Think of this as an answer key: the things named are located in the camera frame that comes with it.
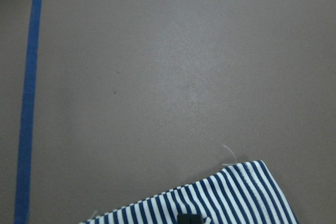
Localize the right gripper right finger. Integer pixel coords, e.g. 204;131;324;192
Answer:
191;215;203;224

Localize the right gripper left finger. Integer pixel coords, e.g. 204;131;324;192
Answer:
177;214;191;224

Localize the striped polo shirt white collar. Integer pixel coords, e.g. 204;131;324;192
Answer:
84;160;298;223

